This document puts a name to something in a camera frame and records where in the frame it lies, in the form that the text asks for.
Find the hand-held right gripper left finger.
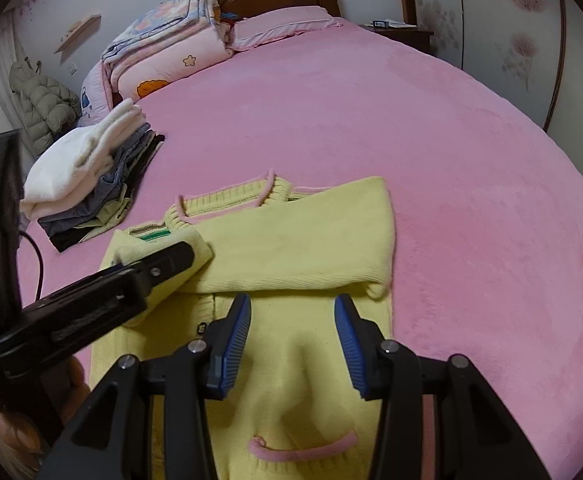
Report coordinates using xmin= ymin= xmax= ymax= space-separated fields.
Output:
xmin=36 ymin=294 xmax=252 ymax=480

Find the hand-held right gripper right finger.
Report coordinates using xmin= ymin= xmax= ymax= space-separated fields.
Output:
xmin=334 ymin=294 xmax=552 ymax=480

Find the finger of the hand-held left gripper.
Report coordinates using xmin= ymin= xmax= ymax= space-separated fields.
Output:
xmin=112 ymin=241 xmax=196 ymax=323

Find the yellow knit sweater pink trim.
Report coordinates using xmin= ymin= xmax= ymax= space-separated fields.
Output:
xmin=90 ymin=170 xmax=397 ymax=480

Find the stack of folded clothes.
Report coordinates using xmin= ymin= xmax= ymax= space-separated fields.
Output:
xmin=20 ymin=99 xmax=150 ymax=220

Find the person's left hand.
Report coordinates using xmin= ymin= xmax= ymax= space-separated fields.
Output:
xmin=0 ymin=355 xmax=91 ymax=480

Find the black folded garment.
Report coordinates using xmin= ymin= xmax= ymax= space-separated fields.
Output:
xmin=49 ymin=132 xmax=167 ymax=253

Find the grey folded garment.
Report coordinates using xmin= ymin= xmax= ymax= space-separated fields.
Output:
xmin=36 ymin=124 xmax=160 ymax=241

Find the pink plush bed blanket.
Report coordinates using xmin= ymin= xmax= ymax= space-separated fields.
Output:
xmin=16 ymin=7 xmax=583 ymax=480

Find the olive puffer jacket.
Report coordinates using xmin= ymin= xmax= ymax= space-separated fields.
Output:
xmin=9 ymin=60 xmax=82 ymax=157

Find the folded pink cartoon quilt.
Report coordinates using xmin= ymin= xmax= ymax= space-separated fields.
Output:
xmin=79 ymin=0 xmax=237 ymax=127

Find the pink pillow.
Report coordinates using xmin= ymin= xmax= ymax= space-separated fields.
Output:
xmin=229 ymin=6 xmax=345 ymax=52

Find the dark wooden nightstand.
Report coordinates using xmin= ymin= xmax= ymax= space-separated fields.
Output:
xmin=359 ymin=22 xmax=435 ymax=57

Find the floral wardrobe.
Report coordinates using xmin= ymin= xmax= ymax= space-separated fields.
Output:
xmin=395 ymin=0 xmax=583 ymax=196

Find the black cable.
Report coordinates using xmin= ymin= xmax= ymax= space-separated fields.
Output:
xmin=18 ymin=230 xmax=45 ymax=307

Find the wooden wall shelf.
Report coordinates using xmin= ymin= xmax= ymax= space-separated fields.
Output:
xmin=54 ymin=15 xmax=102 ymax=54

